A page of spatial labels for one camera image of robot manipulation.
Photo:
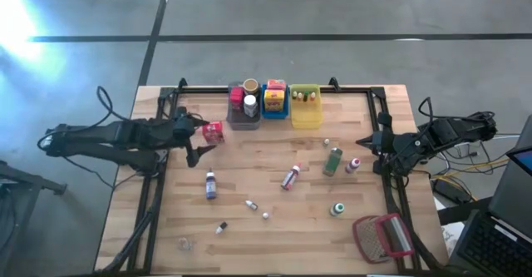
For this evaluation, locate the white printed paper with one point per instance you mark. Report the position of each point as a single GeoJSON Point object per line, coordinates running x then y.
{"type": "Point", "coordinates": [453, 237]}

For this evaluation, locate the orange mini wheats box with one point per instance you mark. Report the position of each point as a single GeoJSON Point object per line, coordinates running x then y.
{"type": "Point", "coordinates": [277, 84]}

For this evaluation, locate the black dropper bottle white cap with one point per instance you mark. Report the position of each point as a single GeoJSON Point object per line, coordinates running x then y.
{"type": "Point", "coordinates": [221, 227]}

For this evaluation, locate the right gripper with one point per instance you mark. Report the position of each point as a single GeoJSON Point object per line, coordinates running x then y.
{"type": "Point", "coordinates": [409, 148]}

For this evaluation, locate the lit display screen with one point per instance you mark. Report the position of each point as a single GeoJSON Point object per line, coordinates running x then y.
{"type": "Point", "coordinates": [523, 160]}

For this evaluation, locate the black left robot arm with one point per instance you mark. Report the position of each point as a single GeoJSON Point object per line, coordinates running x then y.
{"type": "Point", "coordinates": [124, 133]}

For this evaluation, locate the dark green bottle green cap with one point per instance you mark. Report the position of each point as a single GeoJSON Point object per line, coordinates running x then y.
{"type": "Point", "coordinates": [306, 97]}

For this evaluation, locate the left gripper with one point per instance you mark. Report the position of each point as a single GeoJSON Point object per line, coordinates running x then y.
{"type": "Point", "coordinates": [180, 131]}

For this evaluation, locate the green food colouring bottle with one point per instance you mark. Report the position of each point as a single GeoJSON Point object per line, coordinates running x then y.
{"type": "Point", "coordinates": [336, 210]}

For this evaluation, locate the glass spice jar white lid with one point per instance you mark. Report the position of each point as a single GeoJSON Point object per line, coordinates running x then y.
{"type": "Point", "coordinates": [250, 104]}

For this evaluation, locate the yellow corn pops box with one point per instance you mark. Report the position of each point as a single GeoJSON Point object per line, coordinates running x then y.
{"type": "Point", "coordinates": [274, 100]}

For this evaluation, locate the grey laptop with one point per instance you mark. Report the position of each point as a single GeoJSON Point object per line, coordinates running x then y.
{"type": "Point", "coordinates": [490, 243]}

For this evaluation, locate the furikake jar tan lid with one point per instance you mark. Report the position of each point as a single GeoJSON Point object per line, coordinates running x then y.
{"type": "Point", "coordinates": [252, 86]}

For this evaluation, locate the yellow plastic bin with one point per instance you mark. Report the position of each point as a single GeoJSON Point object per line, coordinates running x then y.
{"type": "Point", "coordinates": [307, 117]}

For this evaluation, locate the purple food colouring bottle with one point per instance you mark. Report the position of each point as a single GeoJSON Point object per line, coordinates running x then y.
{"type": "Point", "coordinates": [211, 185]}

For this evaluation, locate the red rimmed mesh basket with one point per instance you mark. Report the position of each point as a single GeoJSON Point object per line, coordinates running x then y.
{"type": "Point", "coordinates": [370, 239]}

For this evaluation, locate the red froot loops box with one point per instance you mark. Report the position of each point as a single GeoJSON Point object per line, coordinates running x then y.
{"type": "Point", "coordinates": [213, 132]}

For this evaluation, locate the red smoked paprika tin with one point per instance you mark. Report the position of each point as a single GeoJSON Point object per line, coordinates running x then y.
{"type": "Point", "coordinates": [236, 98]}

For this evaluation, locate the black power brick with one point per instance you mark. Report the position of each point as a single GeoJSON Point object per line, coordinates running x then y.
{"type": "Point", "coordinates": [449, 190]}

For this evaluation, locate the black aluminium table frame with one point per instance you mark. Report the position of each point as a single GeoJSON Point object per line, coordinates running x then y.
{"type": "Point", "coordinates": [345, 89]}

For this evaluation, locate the black metal stand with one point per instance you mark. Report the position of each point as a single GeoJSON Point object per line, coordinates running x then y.
{"type": "Point", "coordinates": [29, 180]}

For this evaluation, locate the grey plastic bin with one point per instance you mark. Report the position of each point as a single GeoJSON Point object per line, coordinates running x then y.
{"type": "Point", "coordinates": [243, 123]}

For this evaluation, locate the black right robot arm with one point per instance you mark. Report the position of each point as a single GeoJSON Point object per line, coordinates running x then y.
{"type": "Point", "coordinates": [457, 129]}

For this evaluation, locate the small clear glass jar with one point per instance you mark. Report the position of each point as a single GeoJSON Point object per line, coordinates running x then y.
{"type": "Point", "coordinates": [185, 244]}

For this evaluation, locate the blue plastic basket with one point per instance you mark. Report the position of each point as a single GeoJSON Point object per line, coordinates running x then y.
{"type": "Point", "coordinates": [274, 115]}

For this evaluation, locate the square herb jar green label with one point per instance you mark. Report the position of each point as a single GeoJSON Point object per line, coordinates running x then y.
{"type": "Point", "coordinates": [332, 161]}

